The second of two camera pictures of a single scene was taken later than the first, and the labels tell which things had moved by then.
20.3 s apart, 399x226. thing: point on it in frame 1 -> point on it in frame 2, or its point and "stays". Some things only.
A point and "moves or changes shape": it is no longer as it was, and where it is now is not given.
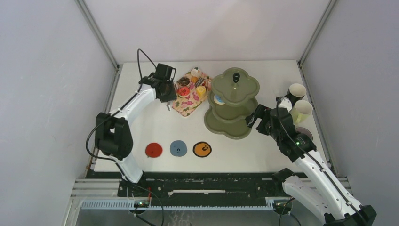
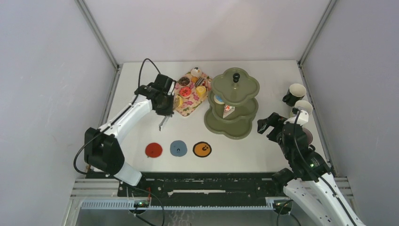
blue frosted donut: [218, 100] stays
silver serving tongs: [169, 103] moves or changes shape
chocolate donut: [184, 81] stays
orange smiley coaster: [202, 149] stays
